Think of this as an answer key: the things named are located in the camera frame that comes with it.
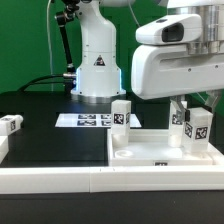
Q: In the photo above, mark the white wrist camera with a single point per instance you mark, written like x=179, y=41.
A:
x=171, y=29

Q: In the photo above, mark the white front fence wall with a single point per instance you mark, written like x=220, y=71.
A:
x=110, y=179

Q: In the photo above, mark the white fence wall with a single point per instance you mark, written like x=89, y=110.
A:
x=110, y=179
x=3, y=147

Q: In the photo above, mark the fiducial marker sheet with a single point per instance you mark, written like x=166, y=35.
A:
x=83, y=120

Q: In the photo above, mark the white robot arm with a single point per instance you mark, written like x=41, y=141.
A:
x=98, y=75

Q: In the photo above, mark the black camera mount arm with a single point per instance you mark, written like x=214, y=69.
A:
x=62, y=18

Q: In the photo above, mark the white left fence wall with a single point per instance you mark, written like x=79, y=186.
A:
x=3, y=147

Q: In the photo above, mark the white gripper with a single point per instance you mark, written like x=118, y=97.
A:
x=164, y=71

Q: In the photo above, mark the white square table top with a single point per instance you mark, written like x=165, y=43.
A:
x=149, y=147

